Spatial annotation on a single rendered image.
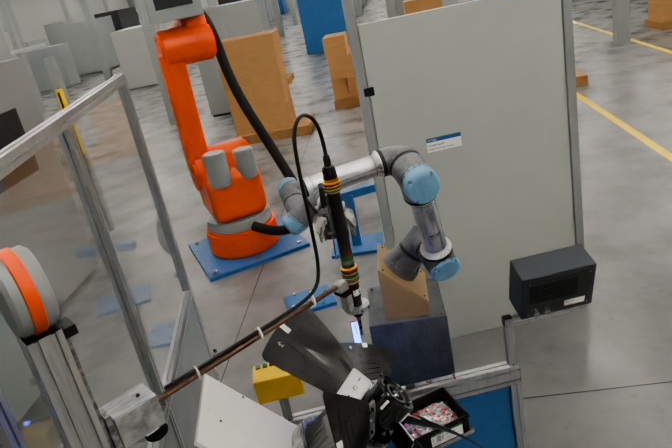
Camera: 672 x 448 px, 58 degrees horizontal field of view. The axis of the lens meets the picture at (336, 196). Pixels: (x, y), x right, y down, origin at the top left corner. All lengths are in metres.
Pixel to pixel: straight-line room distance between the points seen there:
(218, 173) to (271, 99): 4.37
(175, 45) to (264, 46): 4.20
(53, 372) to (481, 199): 2.84
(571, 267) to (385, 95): 1.56
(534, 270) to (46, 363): 1.52
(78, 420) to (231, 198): 4.27
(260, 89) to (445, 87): 6.35
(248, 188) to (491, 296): 2.48
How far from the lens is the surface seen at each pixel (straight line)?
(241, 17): 12.01
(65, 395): 1.24
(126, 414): 1.32
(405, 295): 2.35
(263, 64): 9.46
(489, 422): 2.48
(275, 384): 2.14
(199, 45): 5.34
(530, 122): 3.62
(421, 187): 1.94
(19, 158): 1.60
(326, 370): 1.68
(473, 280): 3.85
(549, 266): 2.17
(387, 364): 1.89
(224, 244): 5.57
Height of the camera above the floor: 2.29
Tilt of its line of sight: 20 degrees down
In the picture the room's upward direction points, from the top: 12 degrees counter-clockwise
